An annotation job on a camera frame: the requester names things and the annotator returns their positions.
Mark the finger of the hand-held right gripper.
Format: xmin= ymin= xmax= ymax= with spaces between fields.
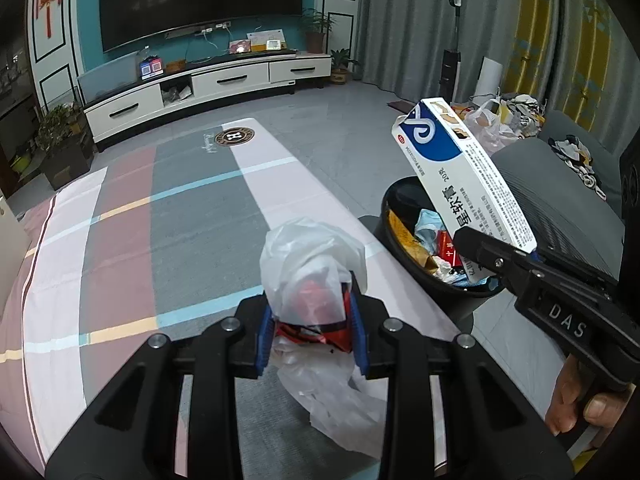
xmin=456 ymin=226 xmax=540 ymax=302

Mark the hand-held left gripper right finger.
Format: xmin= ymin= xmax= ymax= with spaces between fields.
xmin=346 ymin=270 xmax=572 ymax=480

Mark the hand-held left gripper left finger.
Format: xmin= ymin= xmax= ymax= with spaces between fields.
xmin=45 ymin=295 xmax=274 ymax=480

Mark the red box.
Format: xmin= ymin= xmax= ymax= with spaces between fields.
xmin=434 ymin=230 xmax=462 ymax=267

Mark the blue face mask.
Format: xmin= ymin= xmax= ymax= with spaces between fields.
xmin=415 ymin=208 xmax=449 ymax=244

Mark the white blue medicine box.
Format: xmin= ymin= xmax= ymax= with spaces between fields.
xmin=390 ymin=97 xmax=539 ymax=284

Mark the yellow snack bag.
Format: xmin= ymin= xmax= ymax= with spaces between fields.
xmin=389 ymin=209 xmax=437 ymax=272

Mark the white plastic bag red packet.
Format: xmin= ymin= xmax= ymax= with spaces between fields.
xmin=259 ymin=216 xmax=389 ymax=461

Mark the black trash bin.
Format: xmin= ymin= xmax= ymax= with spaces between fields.
xmin=380 ymin=175 xmax=507 ymax=299

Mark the person's right hand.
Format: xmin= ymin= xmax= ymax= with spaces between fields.
xmin=544 ymin=356 xmax=627 ymax=437

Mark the grey sofa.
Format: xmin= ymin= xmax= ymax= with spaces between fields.
xmin=489 ymin=109 xmax=640 ymax=283

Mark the pile of patterned cloth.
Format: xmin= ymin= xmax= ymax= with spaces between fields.
xmin=547 ymin=134 xmax=609 ymax=202
xmin=499 ymin=92 xmax=547 ymax=139

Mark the white plastic shopping bag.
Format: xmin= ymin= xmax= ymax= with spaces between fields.
xmin=464 ymin=97 xmax=512 ymax=157

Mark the white paper roll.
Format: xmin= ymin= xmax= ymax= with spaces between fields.
xmin=472 ymin=57 xmax=502 ymax=106

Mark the black upright vacuum cleaner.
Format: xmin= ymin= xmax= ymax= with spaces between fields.
xmin=436 ymin=0 xmax=464 ymax=104

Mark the yellow patterned curtain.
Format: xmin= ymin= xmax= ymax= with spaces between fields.
xmin=501 ymin=0 xmax=615 ymax=117

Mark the grey curtain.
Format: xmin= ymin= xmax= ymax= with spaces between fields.
xmin=353 ymin=0 xmax=640 ymax=183

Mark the white television cabinet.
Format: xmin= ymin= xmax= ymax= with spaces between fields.
xmin=82 ymin=50 xmax=334 ymax=144

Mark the tall potted plant brown pot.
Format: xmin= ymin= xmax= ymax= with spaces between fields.
xmin=299 ymin=8 xmax=337 ymax=55

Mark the leafy potted plant dark pot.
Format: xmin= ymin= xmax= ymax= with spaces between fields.
xmin=36 ymin=101 xmax=97 ymax=192

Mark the red blue code placard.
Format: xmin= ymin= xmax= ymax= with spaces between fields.
xmin=138 ymin=57 xmax=166 ymax=82

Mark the clear glass panel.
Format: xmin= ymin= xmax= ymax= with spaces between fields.
xmin=76 ymin=51 xmax=142 ymax=104

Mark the large flat television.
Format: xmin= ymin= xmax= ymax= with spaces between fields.
xmin=98 ymin=0 xmax=305 ymax=54

